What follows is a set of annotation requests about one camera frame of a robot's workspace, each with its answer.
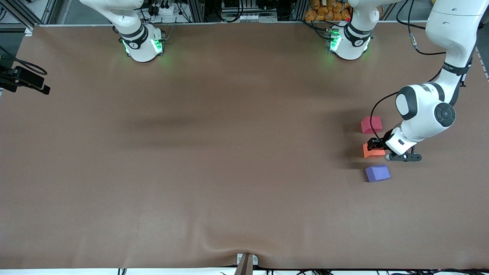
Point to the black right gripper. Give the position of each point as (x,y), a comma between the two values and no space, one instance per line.
(15,77)

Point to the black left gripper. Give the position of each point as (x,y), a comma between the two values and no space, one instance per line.
(383,139)

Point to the orange foam block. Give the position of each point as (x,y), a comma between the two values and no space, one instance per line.
(373,153)

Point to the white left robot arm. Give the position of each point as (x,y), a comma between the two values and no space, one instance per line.
(424,114)

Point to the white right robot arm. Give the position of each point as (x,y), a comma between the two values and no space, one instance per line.
(143,46)

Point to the red foam block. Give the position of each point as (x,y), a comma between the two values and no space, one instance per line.
(370,125)

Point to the purple foam block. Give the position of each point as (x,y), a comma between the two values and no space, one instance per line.
(377,173)

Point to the orange objects pile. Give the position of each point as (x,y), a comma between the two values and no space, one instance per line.
(324,11)

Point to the white power strip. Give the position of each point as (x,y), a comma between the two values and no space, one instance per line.
(162,9)

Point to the large table cover mat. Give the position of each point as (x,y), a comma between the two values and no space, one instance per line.
(191,172)

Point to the white terminal block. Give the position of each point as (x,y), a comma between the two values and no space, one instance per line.
(250,17)

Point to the aluminium frame profile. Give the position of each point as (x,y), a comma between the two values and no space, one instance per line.
(17,13)

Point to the grey metal mount bracket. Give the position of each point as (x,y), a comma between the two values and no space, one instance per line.
(247,263)

